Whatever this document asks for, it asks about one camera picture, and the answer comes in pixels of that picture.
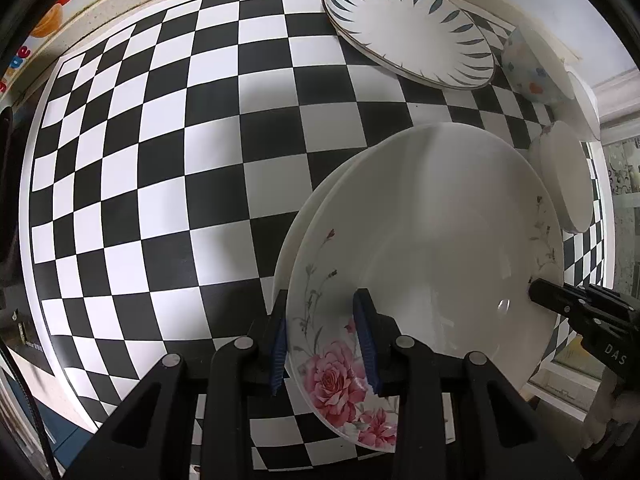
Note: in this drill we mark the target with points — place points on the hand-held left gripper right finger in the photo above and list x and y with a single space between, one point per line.
367 345

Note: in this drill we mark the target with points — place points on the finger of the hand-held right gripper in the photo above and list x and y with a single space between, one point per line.
550 296

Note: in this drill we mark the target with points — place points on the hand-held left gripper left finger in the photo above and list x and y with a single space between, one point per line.
277 355

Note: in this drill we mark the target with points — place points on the plain white plate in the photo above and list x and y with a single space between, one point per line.
296 255

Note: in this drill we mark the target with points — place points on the plain white bowl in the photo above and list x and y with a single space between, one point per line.
582 105
565 175

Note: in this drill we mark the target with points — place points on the white plate with rose print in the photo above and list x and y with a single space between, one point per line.
430 230

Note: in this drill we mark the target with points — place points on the white bowl with coloured dots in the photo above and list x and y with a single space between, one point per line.
530 67

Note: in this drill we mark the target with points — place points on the white plate with blue leaves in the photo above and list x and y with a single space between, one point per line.
410 25

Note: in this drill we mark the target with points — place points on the person's right hand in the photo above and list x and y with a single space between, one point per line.
605 410

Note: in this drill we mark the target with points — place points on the frosted glass window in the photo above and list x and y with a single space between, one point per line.
622 185

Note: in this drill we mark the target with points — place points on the blue cabinet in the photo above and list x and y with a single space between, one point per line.
70 440

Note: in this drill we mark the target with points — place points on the black and white checkered cloth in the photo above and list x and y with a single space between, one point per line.
150 160

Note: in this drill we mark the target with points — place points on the colourful wall stickers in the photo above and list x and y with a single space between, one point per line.
50 15

